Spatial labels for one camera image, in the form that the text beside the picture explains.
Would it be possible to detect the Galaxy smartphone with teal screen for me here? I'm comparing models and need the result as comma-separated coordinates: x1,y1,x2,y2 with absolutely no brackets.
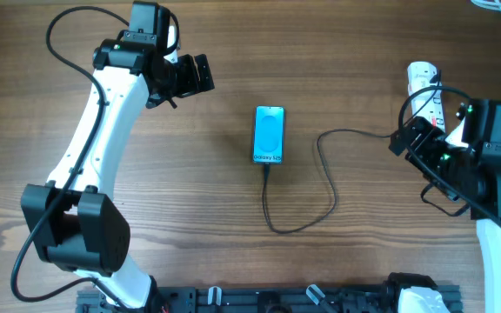
252,106,285,164

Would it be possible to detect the black USB charging cable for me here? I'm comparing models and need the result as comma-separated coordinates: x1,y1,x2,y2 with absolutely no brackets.
261,71,443,235

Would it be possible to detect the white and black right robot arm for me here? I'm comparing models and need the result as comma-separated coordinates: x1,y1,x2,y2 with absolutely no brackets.
389,99,501,312

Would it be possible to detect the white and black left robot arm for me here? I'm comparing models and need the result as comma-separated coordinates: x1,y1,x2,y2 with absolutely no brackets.
21,1,214,312

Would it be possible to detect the white USB charger plug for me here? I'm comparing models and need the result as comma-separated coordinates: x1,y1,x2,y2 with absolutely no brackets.
408,73,439,96

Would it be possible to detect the white power strip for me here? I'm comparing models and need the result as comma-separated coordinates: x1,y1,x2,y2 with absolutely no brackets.
407,61,445,131

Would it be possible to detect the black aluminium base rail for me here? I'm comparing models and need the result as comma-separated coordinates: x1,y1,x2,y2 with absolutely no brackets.
75,285,464,313

